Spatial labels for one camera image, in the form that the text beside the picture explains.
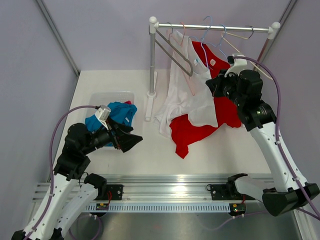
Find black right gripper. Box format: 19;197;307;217
207;68;245;108

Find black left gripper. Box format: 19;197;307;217
81;116;143;155

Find blue t shirt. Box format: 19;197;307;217
84;101;138;148

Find magenta t shirt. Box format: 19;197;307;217
124;100;132;105

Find white t shirt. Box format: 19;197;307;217
154;30;218;138

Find pink hanger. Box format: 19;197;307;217
178;21;195;96

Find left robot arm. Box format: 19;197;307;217
12;118;143;240

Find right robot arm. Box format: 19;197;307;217
205;69;320;216

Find cream white hanger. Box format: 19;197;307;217
221;25;275;81

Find red t shirt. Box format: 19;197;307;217
169;41;242;159

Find clear plastic basket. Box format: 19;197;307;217
86;91;136;148

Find metal clothes rack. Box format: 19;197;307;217
145;16;282;121

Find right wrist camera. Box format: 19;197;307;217
224;53;248;77

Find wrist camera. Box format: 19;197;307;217
94;105;111;130
224;53;248;77

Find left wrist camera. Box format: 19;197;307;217
94;105;111;130

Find aluminium mounting rail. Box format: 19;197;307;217
31;173;305;204

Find white slotted cable duct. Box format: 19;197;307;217
84;202;231;213

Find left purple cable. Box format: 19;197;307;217
23;104;100;240

